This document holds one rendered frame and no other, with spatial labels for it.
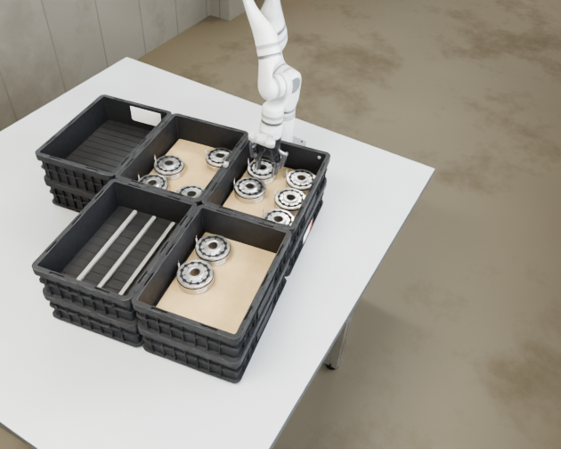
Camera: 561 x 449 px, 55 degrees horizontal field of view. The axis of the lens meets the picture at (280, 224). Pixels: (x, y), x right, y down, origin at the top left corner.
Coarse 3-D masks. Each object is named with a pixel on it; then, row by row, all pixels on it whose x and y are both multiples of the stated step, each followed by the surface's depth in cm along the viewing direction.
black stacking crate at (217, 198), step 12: (240, 156) 182; (288, 156) 189; (300, 156) 187; (312, 156) 185; (324, 156) 183; (240, 168) 186; (300, 168) 190; (312, 168) 189; (228, 180) 177; (324, 180) 187; (216, 192) 170; (228, 192) 181; (216, 204) 173; (312, 204) 177; (300, 228) 172; (288, 252) 164
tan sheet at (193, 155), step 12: (180, 144) 198; (192, 144) 199; (180, 156) 194; (192, 156) 194; (204, 156) 194; (192, 168) 189; (204, 168) 189; (180, 180) 184; (192, 180) 185; (204, 180) 185
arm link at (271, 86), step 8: (264, 56) 156; (272, 56) 156; (280, 56) 158; (264, 64) 157; (272, 64) 157; (264, 72) 158; (264, 80) 158; (272, 80) 158; (280, 80) 159; (264, 88) 158; (272, 88) 158; (280, 88) 160; (264, 96) 160; (272, 96) 160; (280, 96) 162
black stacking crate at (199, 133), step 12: (180, 120) 195; (168, 132) 193; (180, 132) 199; (192, 132) 197; (204, 132) 195; (216, 132) 193; (228, 132) 191; (156, 144) 187; (168, 144) 196; (204, 144) 199; (216, 144) 197; (228, 144) 195; (144, 156) 181; (156, 156) 189; (132, 168) 176; (144, 168) 184
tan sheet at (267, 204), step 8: (280, 168) 191; (288, 168) 192; (280, 176) 188; (264, 184) 185; (272, 184) 185; (280, 184) 185; (232, 192) 181; (272, 192) 182; (232, 200) 178; (264, 200) 179; (272, 200) 179; (232, 208) 176; (240, 208) 176; (248, 208) 176; (256, 208) 176; (264, 208) 176; (272, 208) 177
